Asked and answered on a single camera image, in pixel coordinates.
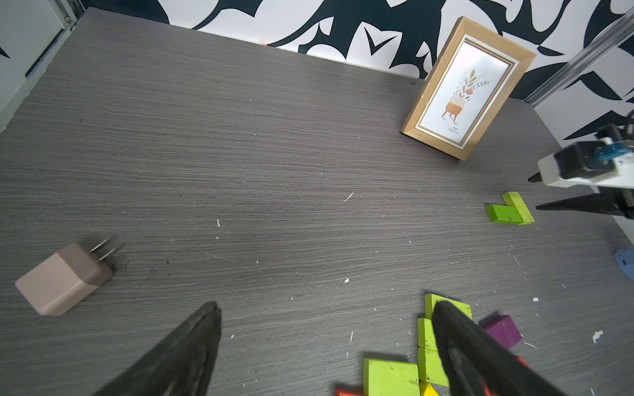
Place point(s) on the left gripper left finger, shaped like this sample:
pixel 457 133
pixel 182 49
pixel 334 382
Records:
pixel 181 364

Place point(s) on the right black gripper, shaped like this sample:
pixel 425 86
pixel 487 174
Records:
pixel 609 201

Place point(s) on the red block left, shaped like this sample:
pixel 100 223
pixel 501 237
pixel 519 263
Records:
pixel 344 392

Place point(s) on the purple block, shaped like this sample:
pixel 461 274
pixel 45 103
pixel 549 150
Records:
pixel 504 330

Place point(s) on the green block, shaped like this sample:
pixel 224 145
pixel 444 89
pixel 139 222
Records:
pixel 499 214

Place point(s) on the pink wall charger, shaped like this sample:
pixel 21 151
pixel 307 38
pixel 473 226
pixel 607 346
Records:
pixel 60 282

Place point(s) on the wooden picture frame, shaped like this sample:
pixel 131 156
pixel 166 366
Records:
pixel 474 75

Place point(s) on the yellow block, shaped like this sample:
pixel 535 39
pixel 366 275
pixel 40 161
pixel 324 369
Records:
pixel 426 389

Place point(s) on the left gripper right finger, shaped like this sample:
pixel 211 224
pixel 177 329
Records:
pixel 475 364

